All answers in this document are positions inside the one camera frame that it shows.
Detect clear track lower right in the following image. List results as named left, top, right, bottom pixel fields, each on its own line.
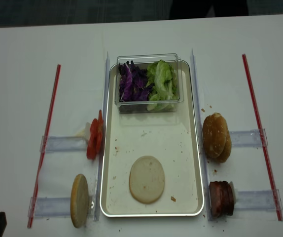
left=234, top=189, right=283, bottom=211

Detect brown meat patties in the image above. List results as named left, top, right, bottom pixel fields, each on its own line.
left=209, top=181, right=235, bottom=219

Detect red tomato slices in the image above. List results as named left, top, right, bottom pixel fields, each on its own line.
left=86, top=110, right=104, bottom=160

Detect red rod right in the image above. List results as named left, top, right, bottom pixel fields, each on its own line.
left=242, top=54, right=283, bottom=222

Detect purple cabbage leaves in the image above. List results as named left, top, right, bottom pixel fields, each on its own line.
left=118, top=61, right=154, bottom=102

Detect cream metal tray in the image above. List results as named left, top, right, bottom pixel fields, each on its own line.
left=100, top=61, right=204, bottom=217

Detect red rod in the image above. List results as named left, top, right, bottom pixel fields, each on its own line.
left=27, top=64, right=61, bottom=229
left=242, top=54, right=283, bottom=222

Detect upright bun half left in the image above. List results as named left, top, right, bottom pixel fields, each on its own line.
left=70, top=174, right=89, bottom=228

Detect white pusher block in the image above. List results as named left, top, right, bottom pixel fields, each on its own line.
left=229, top=181, right=238, bottom=204
left=81, top=122, right=91, bottom=143

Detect white pusher block left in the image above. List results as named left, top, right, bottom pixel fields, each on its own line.
left=81, top=122, right=91, bottom=143

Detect clear track upper left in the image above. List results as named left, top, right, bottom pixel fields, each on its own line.
left=40, top=136, right=87, bottom=153

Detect white pusher block right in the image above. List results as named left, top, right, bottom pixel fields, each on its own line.
left=229, top=181, right=238, bottom=204

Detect green lettuce pile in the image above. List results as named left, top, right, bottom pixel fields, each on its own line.
left=146, top=60, right=178, bottom=101

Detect stacked bun tops right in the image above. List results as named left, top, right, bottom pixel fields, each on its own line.
left=202, top=113, right=232, bottom=163

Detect clear track upper right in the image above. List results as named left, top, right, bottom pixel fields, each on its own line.
left=229, top=129, right=268, bottom=148

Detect bun slice on tray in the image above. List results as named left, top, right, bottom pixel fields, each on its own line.
left=129, top=156, right=165, bottom=204

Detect clear track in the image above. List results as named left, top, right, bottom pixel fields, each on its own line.
left=229, top=129, right=268, bottom=148
left=40, top=136, right=87, bottom=153
left=28, top=197, right=71, bottom=218
left=234, top=189, right=283, bottom=211

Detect clear plastic salad box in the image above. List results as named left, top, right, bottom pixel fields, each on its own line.
left=114, top=53, right=183, bottom=114

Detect red rod left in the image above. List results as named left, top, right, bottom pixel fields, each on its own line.
left=27, top=64, right=61, bottom=229

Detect clear track lower left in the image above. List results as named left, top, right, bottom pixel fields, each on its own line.
left=28, top=197, right=71, bottom=218

